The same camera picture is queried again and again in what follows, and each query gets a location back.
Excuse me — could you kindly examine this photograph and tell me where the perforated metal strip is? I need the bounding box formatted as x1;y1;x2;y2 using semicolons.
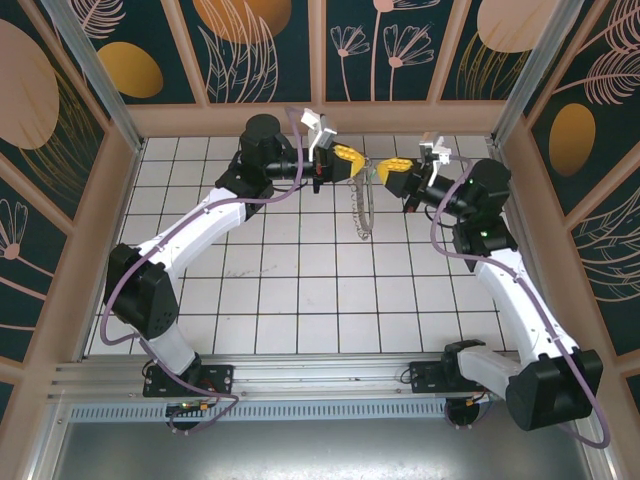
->
67;402;576;424

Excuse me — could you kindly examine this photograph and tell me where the grey metal sheet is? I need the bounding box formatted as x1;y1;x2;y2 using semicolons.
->
49;419;616;480

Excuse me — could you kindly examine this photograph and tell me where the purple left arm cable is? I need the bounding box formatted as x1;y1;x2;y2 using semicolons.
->
99;106;309;436

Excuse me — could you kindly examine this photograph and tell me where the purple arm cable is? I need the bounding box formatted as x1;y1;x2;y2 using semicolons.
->
99;106;309;436
430;154;612;448

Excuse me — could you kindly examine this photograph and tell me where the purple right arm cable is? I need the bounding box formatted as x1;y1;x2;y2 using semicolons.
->
430;154;612;448

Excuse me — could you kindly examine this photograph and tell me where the aluminium corner post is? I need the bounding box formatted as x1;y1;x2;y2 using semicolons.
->
489;0;586;146
39;0;146;154

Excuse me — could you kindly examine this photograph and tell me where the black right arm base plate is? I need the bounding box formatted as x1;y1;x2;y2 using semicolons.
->
408;359;481;397

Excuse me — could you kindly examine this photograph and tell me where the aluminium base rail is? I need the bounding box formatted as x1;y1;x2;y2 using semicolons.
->
47;353;599;404

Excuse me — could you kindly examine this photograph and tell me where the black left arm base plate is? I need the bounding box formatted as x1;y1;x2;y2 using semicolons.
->
143;363;235;399

